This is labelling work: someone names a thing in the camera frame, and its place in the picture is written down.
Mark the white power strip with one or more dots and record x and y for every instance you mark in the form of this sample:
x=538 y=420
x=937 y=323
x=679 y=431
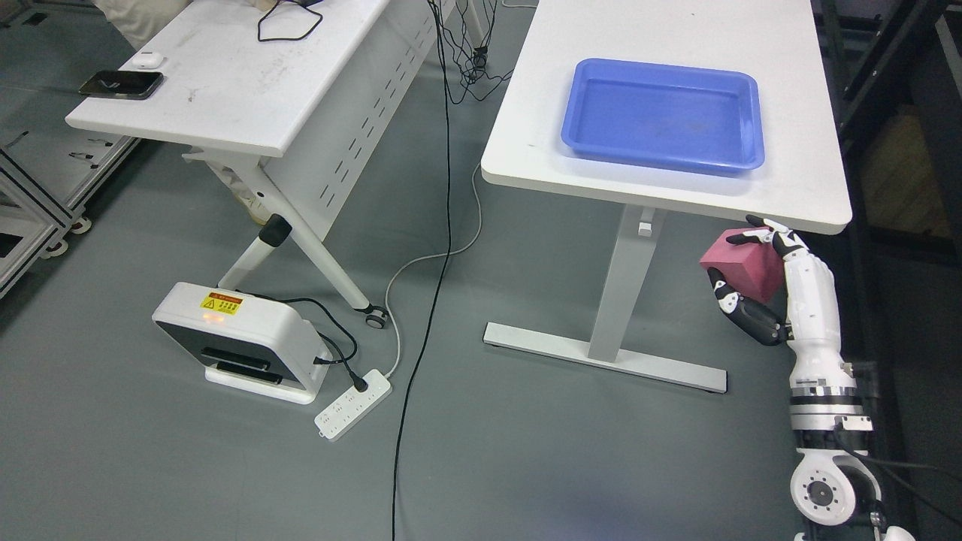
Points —
x=352 y=406

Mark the pink block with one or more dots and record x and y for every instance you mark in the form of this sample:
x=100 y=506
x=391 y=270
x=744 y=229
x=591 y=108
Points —
x=754 y=269

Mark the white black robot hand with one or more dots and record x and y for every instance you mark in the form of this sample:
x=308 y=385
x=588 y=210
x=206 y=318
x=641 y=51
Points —
x=811 y=324

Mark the black smartphone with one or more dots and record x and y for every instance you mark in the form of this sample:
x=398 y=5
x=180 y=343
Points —
x=125 y=85

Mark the black metal shelf left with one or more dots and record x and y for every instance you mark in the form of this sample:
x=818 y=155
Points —
x=893 y=69

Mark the white folding table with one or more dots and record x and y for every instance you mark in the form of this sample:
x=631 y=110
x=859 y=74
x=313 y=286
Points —
x=290 y=104

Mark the blue tray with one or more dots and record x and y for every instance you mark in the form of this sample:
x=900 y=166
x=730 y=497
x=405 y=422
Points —
x=681 y=118

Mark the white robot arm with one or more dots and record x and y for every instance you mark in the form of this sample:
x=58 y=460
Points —
x=834 y=483

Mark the white box device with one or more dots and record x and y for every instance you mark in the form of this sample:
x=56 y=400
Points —
x=246 y=342

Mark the white earbuds case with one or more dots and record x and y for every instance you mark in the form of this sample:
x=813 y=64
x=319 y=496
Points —
x=147 y=60

